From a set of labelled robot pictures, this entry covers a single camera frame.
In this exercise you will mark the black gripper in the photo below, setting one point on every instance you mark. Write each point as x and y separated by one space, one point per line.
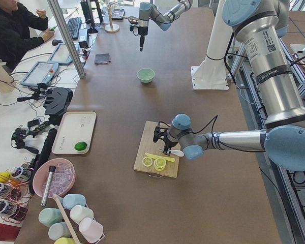
169 144
142 31

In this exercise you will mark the white ceramic spoon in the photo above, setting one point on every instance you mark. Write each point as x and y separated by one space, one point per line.
173 152

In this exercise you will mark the light green bowl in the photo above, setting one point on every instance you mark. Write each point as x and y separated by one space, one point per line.
145 75

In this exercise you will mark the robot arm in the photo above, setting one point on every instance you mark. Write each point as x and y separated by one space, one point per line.
258 25
148 11

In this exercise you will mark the pink bowl with ice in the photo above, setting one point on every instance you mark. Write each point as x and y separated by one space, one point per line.
62 181

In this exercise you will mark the lemon slice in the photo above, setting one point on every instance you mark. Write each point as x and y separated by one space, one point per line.
160 162
147 161
159 168

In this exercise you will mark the yellow plastic knife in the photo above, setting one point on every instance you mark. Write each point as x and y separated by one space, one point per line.
170 159

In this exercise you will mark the bamboo cutting board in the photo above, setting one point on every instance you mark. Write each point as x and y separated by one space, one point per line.
147 145

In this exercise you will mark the metal scoop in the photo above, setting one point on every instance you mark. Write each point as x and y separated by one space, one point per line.
131 19

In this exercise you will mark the wooden mug tree stand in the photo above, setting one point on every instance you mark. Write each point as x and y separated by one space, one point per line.
113 7

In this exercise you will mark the grey folded cloth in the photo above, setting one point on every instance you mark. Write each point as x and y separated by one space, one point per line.
103 58

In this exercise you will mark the black keyboard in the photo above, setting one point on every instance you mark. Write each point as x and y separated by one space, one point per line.
73 26

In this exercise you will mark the teach pendant tablet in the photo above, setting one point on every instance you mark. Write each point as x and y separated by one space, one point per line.
61 55
41 72

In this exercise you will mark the green lime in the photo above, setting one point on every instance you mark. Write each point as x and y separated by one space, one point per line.
80 146

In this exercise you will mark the computer mouse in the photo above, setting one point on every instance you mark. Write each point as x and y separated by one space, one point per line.
56 42

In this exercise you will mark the cream rabbit tray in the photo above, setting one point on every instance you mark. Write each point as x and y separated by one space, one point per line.
74 127

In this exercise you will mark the cream white cup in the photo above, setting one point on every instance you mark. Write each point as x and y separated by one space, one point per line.
79 212

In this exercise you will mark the light blue cup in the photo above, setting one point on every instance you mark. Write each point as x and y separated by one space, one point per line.
71 200

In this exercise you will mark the pink cup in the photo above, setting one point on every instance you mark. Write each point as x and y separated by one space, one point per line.
91 230

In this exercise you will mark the steel muddler black tip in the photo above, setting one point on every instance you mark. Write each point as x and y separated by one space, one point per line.
47 186

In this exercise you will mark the seated person in black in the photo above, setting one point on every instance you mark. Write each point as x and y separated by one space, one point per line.
21 31

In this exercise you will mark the mint green cup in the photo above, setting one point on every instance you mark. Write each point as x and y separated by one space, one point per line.
50 216

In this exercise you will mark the pale blue cup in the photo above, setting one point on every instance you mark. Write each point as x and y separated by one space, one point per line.
58 230

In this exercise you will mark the yellow cup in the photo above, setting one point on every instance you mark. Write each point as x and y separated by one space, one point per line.
64 240

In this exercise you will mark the syrup bottle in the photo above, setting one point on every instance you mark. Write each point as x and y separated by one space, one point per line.
12 210
20 174
8 192

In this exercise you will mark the aluminium frame post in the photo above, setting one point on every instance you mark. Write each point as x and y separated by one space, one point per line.
61 23

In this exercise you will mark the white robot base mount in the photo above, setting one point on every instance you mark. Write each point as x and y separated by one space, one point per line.
211 73

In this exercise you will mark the wooden rack handle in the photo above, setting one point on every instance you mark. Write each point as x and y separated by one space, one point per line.
65 217

